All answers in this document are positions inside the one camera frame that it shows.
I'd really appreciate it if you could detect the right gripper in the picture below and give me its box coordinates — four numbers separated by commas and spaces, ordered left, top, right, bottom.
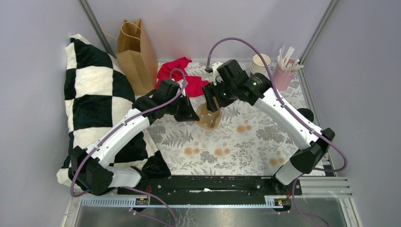
202, 79, 238, 113

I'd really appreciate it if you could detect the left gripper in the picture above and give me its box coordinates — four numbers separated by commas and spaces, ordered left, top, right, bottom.
165, 93, 200, 122

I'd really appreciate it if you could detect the single cardboard cup carrier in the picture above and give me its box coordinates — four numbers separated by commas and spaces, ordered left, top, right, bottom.
196, 103, 222, 131

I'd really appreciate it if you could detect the brown paper bag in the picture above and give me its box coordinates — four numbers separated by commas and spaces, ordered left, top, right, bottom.
101, 18, 158, 96

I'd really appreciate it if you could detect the black paper coffee cup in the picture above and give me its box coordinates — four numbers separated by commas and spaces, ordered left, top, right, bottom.
297, 108, 314, 122

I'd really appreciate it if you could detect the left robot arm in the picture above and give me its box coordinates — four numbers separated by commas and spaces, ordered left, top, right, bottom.
70, 79, 199, 197

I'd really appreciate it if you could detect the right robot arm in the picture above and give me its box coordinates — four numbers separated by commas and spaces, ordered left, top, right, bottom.
202, 60, 335, 195

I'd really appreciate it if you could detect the red cloth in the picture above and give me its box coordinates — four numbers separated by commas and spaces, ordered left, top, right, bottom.
156, 56, 211, 98

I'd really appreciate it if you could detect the floral table mat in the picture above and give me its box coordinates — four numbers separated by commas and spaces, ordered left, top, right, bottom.
134, 61, 326, 177

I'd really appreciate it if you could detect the stack of paper cups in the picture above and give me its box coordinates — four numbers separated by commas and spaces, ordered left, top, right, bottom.
250, 54, 270, 76

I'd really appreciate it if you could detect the pink straw holder cup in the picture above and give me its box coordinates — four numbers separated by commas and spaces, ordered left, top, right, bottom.
273, 63, 296, 91

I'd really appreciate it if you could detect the black white checkered pillow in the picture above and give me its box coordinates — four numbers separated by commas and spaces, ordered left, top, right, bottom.
64, 34, 171, 179

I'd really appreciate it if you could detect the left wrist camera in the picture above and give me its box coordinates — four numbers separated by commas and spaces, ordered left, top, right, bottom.
178, 79, 188, 96

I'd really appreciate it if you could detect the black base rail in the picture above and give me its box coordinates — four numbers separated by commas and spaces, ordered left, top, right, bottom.
135, 175, 302, 207

